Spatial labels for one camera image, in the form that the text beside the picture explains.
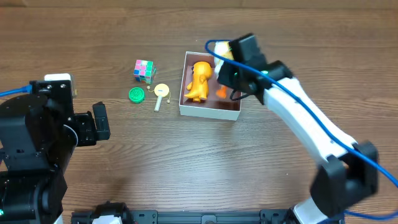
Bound white plush duck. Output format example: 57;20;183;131
214;41;234;99

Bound orange dinosaur toy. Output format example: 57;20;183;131
184;61;213;103

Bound pastel rubik's cube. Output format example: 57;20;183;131
133;60;156;85

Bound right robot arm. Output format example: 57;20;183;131
214;34;378;223

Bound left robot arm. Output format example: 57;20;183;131
1;80;111;223

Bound green round disc toy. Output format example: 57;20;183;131
128;87;145;104

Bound white open cardboard box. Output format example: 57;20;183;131
179;52;242;121

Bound yellow rattle drum toy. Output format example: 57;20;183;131
147;83;170;112

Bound right blue cable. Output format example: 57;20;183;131
204;39;398;222

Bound blue cable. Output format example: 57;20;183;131
0;85;34;98
204;39;398;222

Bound left blue cable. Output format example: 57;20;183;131
0;85;34;98

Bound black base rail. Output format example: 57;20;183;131
70;209;346;224

